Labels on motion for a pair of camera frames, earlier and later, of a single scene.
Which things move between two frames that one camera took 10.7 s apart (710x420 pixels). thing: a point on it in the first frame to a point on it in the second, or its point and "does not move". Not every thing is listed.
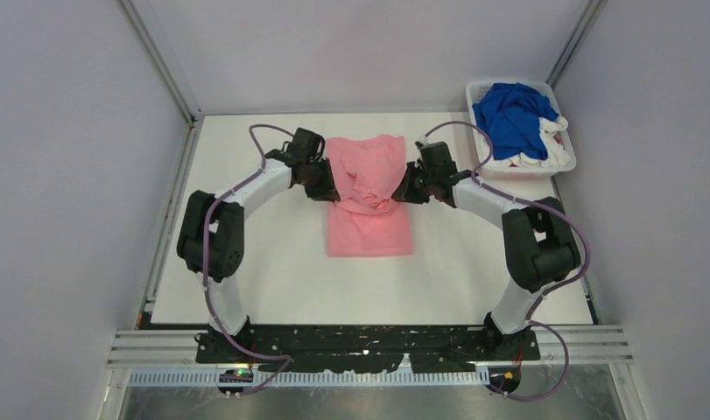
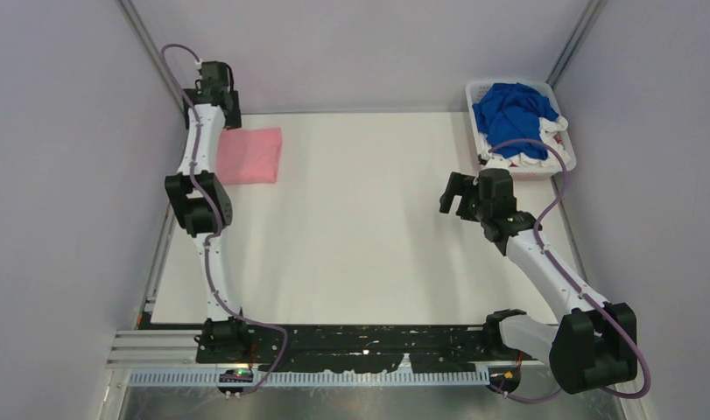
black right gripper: x=406 y=192 to x=460 y=185
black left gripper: x=326 y=192 to x=234 y=120
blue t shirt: x=511 y=114 does not move
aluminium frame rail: x=597 y=353 does not move
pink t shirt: x=367 y=220 to x=248 y=156
